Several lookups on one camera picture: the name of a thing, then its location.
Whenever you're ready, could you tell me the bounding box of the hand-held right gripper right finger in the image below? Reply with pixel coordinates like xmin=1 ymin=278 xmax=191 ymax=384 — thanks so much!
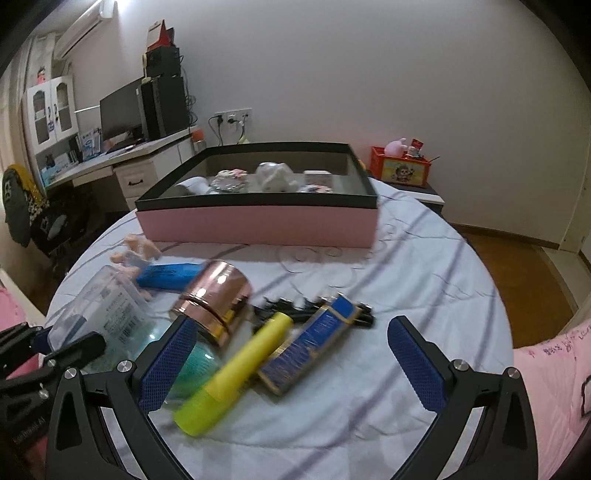
xmin=387 ymin=315 xmax=539 ymax=480

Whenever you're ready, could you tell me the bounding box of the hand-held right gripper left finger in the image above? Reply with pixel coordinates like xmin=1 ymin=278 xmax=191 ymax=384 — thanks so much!
xmin=46 ymin=316 xmax=199 ymax=480

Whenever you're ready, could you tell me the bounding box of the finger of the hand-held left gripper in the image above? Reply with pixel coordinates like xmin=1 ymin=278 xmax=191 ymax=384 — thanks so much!
xmin=0 ymin=324 xmax=42 ymax=354
xmin=30 ymin=328 xmax=106 ymax=370

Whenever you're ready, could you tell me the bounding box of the teal round case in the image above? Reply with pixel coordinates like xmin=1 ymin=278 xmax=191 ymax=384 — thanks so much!
xmin=148 ymin=339 xmax=220 ymax=402

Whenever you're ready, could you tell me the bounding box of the clear plastic box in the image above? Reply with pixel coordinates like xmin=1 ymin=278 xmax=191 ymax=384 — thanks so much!
xmin=46 ymin=265 xmax=153 ymax=370

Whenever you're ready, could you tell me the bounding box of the yellow tube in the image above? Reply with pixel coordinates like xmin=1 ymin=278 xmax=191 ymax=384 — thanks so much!
xmin=173 ymin=311 xmax=294 ymax=437

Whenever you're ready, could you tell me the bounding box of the rose gold metal cup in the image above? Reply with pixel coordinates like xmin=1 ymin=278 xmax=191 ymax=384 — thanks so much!
xmin=168 ymin=260 xmax=254 ymax=347

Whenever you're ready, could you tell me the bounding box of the blue tube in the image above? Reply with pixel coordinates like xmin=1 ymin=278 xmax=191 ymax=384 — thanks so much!
xmin=136 ymin=262 xmax=206 ymax=292

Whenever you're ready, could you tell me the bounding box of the blue and gold box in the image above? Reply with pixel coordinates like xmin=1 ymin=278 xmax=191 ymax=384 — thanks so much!
xmin=256 ymin=295 xmax=363 ymax=395

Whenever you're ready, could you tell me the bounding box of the pink pig figurine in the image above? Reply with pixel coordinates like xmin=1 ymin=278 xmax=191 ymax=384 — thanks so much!
xmin=111 ymin=234 xmax=162 ymax=278

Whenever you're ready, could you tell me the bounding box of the black hair clip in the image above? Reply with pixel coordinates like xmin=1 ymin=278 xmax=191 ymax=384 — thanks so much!
xmin=252 ymin=293 xmax=376 ymax=333

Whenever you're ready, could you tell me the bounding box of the pink box with black rim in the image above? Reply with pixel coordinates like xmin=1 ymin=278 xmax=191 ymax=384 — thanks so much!
xmin=135 ymin=142 xmax=380 ymax=250

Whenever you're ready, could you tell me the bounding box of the white plastic gadget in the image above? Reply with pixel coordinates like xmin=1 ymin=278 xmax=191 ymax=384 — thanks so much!
xmin=173 ymin=176 xmax=215 ymax=197

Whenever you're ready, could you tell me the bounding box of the pink bed sheet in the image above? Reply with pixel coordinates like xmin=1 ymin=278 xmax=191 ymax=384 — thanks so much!
xmin=0 ymin=284 xmax=47 ymax=333

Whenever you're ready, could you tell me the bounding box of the black office chair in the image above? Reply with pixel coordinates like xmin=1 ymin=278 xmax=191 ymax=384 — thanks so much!
xmin=28 ymin=185 xmax=112 ymax=268

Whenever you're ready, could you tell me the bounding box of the pink quilted cloth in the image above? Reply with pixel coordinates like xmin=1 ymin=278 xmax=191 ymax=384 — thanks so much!
xmin=512 ymin=316 xmax=591 ymax=480

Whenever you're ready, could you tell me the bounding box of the low black bench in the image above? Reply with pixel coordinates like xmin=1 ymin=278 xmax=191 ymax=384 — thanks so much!
xmin=369 ymin=171 xmax=446 ymax=217

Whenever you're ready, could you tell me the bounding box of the red storage crate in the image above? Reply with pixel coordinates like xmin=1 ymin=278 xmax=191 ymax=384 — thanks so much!
xmin=370 ymin=146 xmax=435 ymax=188

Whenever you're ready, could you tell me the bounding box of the blue and white carton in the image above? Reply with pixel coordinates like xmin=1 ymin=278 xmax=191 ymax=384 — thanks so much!
xmin=78 ymin=129 xmax=102 ymax=160

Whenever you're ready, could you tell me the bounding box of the white desk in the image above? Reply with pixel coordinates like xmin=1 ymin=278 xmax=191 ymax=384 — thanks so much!
xmin=44 ymin=124 xmax=206 ymax=213

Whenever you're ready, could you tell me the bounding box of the white hutch cabinet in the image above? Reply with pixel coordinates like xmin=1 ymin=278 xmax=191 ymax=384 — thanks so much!
xmin=25 ymin=74 xmax=84 ymax=185

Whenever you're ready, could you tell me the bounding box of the black computer monitor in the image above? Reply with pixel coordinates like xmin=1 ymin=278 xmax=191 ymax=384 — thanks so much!
xmin=99 ymin=78 xmax=144 ymax=144

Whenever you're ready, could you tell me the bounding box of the black computer tower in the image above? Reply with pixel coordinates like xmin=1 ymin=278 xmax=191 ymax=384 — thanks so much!
xmin=140 ymin=75 xmax=191 ymax=140

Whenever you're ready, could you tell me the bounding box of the black speaker box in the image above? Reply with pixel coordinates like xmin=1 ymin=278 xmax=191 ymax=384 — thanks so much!
xmin=147 ymin=46 xmax=182 ymax=79

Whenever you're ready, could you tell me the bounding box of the white air conditioner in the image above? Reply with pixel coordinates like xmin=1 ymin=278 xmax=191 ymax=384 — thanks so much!
xmin=53 ymin=0 xmax=125 ymax=58

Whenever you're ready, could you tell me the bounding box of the red and white box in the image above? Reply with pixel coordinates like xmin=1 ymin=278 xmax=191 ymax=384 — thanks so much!
xmin=145 ymin=19 xmax=177 ymax=51

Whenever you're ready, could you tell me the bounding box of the white door frame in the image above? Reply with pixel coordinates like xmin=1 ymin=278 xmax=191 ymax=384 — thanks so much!
xmin=554 ymin=152 xmax=591 ymax=259

